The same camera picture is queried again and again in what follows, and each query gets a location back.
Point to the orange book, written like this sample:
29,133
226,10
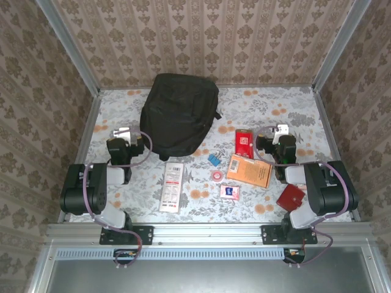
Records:
250,172

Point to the red notebook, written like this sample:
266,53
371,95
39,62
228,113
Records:
243,143

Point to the dark red wallet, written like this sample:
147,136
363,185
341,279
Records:
291,197

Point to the white red package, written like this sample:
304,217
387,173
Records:
171,186

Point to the pink white small packet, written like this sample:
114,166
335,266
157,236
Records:
229,192

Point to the blue binder clips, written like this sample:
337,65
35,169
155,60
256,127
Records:
214,159

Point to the black backpack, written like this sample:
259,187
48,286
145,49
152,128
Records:
180,116

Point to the pink tape roll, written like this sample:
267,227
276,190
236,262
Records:
217,176

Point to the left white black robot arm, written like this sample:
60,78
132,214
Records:
91,189

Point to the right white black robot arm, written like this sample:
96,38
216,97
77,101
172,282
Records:
327,189

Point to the grey metal panel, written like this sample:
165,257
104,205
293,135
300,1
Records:
207,276

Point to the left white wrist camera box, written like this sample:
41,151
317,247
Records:
122,132

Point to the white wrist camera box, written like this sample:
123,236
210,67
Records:
281,128
122,132

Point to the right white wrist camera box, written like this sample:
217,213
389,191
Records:
281,128

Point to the aluminium table side rail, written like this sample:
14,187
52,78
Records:
333,143
88,134

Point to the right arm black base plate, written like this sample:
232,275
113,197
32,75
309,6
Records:
270,235

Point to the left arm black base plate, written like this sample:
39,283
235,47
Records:
143,235

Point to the aluminium mounting rail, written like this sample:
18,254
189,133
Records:
207,233

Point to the aluminium frame post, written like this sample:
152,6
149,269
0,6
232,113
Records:
68,45
340,45

